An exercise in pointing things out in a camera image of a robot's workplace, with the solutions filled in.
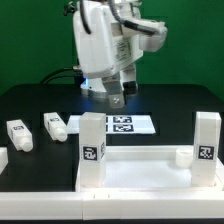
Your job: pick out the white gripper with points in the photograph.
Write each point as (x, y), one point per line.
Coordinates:
(106, 51)

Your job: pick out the white desk top tray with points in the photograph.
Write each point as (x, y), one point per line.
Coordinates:
(149, 168)

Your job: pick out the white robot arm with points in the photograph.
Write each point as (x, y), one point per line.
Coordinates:
(94, 87)

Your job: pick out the white marker sheet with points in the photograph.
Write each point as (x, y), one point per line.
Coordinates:
(124, 124)

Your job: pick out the white front border bar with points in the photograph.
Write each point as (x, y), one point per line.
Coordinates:
(114, 205)

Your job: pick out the white left border block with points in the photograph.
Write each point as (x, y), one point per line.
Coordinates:
(3, 158)

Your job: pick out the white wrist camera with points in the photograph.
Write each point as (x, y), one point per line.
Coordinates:
(153, 42)

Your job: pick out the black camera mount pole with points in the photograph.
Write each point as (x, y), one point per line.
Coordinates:
(77, 75)

